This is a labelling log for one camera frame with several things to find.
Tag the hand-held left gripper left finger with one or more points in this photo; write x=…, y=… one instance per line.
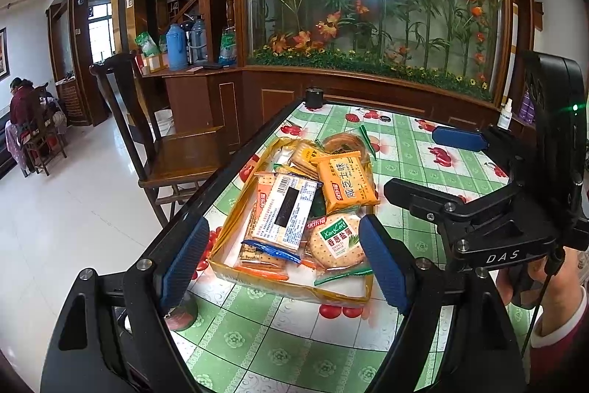
x=184, y=264

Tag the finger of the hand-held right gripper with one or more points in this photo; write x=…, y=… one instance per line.
x=423, y=197
x=460, y=137

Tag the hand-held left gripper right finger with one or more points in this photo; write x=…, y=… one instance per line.
x=382, y=259

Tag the green round cracker packet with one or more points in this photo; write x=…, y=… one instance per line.
x=336, y=243

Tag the large orange-edged cracker packet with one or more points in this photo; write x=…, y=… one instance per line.
x=260, y=269

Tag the orange cracker packet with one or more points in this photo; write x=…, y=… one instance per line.
x=347, y=183

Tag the dark green snack packet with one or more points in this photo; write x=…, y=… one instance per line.
x=320, y=204

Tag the brown round cookie packet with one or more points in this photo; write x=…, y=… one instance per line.
x=343, y=143

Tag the yellow cardboard box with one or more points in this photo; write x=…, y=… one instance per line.
x=285, y=289

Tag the blue-edged cracker packet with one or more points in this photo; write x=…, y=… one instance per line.
x=283, y=209

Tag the person's right forearm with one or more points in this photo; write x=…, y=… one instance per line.
x=566, y=351

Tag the person's right hand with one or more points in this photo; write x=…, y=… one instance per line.
x=568, y=282

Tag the white spray bottle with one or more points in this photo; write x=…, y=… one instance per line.
x=505, y=116

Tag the purple bottle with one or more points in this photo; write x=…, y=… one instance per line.
x=528, y=107

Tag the dark wooden chair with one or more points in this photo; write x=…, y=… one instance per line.
x=184, y=153

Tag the green fruit-print tablecloth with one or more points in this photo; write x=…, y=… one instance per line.
x=299, y=342

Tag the white plastic bucket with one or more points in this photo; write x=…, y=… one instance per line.
x=164, y=122

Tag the small black jar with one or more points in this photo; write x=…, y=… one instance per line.
x=315, y=97

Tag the glass flower display case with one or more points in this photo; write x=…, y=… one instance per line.
x=368, y=6

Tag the wooden dining chair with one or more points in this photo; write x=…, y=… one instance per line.
x=43, y=130

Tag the beige carton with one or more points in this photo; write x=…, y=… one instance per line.
x=155, y=63

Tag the blue thermos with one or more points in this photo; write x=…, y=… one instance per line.
x=174, y=47

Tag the green plastic bag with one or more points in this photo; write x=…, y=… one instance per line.
x=147, y=45

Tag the grey-blue thermos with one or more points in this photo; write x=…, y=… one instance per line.
x=199, y=41

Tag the framed wall picture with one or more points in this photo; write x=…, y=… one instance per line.
x=2, y=52

